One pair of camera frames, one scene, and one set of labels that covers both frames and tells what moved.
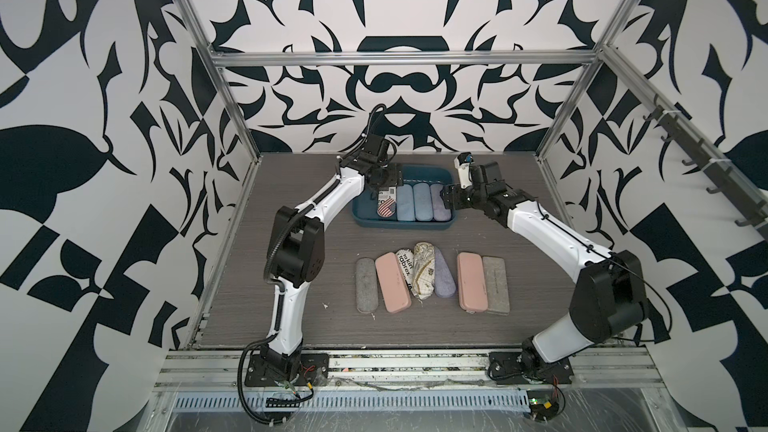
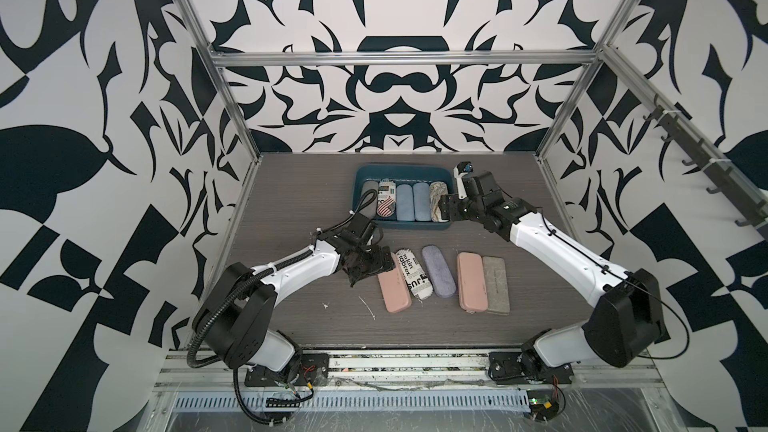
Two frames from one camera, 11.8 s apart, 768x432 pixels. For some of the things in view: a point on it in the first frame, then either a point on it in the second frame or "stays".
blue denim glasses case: [422, 202] stays
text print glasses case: [406, 260] stays
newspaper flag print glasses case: [387, 202] stays
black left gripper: [393, 176] to [378, 264]
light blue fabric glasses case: [405, 202] stays
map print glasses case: [423, 277] to [437, 190]
